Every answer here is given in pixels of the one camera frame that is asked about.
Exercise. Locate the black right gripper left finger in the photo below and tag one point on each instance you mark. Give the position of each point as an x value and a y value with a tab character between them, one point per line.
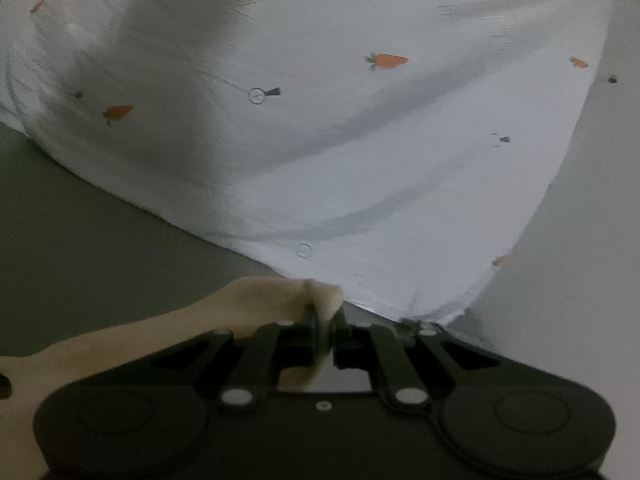
256	363

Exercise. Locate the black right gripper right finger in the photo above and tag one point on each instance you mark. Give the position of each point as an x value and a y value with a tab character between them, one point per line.
376	350

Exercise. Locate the cream beige garment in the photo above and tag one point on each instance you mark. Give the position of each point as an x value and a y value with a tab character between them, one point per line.
242	307

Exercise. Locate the white carrot print bedsheet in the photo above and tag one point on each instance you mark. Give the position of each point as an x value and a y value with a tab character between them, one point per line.
397	148

